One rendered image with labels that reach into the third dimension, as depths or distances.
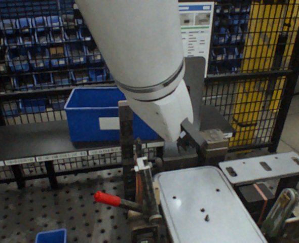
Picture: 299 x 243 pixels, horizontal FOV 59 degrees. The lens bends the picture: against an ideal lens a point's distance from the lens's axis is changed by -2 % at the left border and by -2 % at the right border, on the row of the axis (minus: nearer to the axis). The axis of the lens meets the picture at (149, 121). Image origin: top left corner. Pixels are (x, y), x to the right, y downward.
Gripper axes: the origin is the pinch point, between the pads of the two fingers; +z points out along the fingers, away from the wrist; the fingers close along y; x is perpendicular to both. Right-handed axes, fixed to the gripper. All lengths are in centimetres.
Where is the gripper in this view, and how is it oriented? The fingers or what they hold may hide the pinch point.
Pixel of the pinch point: (166, 128)
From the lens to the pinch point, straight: 45.7
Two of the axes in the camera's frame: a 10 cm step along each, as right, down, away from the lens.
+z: 1.8, 4.5, 8.7
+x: 7.2, -6.6, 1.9
